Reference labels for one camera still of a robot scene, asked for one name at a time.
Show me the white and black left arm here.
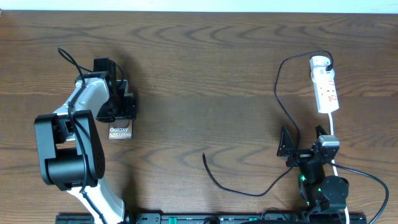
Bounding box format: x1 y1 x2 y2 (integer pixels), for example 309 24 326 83
34 57 136 223

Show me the white power strip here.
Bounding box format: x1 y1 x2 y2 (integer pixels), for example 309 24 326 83
311 67 339 114

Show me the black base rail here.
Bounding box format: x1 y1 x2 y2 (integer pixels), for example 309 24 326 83
55 211 367 224

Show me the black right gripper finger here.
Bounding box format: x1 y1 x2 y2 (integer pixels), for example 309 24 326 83
315 125 328 139
277 126 295 157

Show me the Samsung Galaxy smartphone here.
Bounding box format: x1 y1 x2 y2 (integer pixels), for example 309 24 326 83
108 119 134 140

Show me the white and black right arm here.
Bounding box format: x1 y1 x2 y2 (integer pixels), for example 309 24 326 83
277 125 349 213

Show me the white charger plug adapter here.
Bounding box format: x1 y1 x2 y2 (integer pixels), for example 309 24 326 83
310 55 331 71

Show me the black charging cable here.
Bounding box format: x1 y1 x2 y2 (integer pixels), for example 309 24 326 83
201 50 335 198

